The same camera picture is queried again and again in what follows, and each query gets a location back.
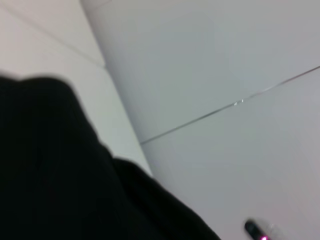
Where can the black shirt with FREE print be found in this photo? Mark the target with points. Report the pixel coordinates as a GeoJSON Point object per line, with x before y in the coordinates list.
{"type": "Point", "coordinates": [75, 162]}

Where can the black object with pink light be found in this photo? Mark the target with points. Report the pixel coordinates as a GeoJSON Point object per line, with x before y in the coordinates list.
{"type": "Point", "coordinates": [253, 228]}

